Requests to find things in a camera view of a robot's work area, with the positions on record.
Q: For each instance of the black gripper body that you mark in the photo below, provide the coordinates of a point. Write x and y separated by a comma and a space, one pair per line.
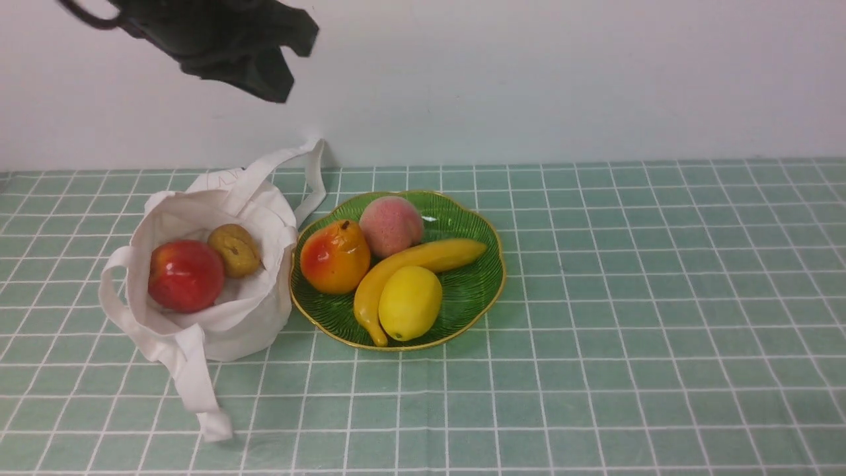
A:
199, 35

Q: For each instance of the pink peach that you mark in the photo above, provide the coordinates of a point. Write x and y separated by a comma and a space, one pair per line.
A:
390, 225

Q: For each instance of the yellow lemon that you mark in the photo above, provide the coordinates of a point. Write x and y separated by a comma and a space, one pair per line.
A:
410, 302

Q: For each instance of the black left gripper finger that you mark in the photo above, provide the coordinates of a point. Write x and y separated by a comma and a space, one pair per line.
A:
264, 74

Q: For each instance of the red apple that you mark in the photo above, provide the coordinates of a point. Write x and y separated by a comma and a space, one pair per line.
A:
186, 276

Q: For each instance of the yellow banana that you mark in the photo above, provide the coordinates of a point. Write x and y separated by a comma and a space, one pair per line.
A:
436, 256

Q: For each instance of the green checkered tablecloth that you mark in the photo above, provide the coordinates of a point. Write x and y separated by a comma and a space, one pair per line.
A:
658, 319

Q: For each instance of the orange red pear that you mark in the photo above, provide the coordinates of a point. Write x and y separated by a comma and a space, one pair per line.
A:
336, 258

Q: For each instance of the green leaf-shaped glass plate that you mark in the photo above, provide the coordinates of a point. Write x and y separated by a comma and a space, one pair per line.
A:
468, 292

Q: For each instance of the white canvas tote bag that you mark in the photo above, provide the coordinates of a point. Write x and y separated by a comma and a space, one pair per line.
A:
270, 198

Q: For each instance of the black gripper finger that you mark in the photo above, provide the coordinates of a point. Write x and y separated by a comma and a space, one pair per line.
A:
292, 27

